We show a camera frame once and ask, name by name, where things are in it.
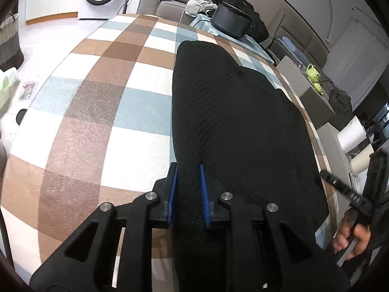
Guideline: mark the black knit sweater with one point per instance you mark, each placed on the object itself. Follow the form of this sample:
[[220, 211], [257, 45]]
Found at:
[[243, 127]]

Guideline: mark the white green plastic bag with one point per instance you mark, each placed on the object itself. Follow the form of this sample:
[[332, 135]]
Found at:
[[7, 85]]

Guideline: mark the black jacket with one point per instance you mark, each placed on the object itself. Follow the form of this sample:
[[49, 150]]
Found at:
[[258, 24]]

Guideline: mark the woven basket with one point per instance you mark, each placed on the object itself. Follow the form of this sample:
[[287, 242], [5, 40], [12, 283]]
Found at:
[[10, 45]]

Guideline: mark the person's right hand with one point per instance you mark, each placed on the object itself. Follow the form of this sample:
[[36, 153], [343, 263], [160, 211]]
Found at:
[[360, 237]]

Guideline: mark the green frog-shaped teapot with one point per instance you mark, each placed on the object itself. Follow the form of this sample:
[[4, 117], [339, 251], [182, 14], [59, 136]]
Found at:
[[313, 72]]

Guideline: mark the dark grey cloth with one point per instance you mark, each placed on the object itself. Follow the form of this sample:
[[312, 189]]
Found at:
[[339, 97]]

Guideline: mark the pale grey garment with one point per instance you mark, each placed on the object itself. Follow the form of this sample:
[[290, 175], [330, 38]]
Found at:
[[199, 6]]

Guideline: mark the black slipper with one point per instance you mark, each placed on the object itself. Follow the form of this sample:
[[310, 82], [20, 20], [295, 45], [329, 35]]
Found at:
[[22, 117]]

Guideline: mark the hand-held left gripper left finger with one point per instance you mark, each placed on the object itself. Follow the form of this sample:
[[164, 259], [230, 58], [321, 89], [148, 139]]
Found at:
[[172, 194]]

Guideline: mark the white paper towel roll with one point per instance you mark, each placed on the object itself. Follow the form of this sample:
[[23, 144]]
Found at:
[[352, 133]]

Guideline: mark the printed leaflet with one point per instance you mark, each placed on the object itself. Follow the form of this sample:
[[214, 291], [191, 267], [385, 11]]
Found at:
[[29, 89]]

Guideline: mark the grey cube table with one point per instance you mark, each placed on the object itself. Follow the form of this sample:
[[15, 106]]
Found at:
[[331, 146], [313, 103]]

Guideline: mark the checked blanket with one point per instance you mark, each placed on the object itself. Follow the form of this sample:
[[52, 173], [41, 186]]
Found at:
[[91, 112]]

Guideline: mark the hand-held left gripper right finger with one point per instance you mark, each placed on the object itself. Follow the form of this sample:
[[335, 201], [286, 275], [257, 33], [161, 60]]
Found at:
[[205, 197]]

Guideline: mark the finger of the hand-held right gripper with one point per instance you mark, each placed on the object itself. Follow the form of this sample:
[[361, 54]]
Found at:
[[346, 191]]

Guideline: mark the beige roll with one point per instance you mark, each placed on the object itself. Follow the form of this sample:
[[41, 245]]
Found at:
[[361, 161]]

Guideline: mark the green frog-shaped figure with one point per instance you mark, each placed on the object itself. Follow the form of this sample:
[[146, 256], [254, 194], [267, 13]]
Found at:
[[318, 87]]

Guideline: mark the black round basket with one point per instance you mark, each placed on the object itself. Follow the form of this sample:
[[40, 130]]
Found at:
[[228, 21]]

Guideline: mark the grey sofa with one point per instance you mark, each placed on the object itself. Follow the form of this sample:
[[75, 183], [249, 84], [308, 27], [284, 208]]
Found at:
[[170, 7]]

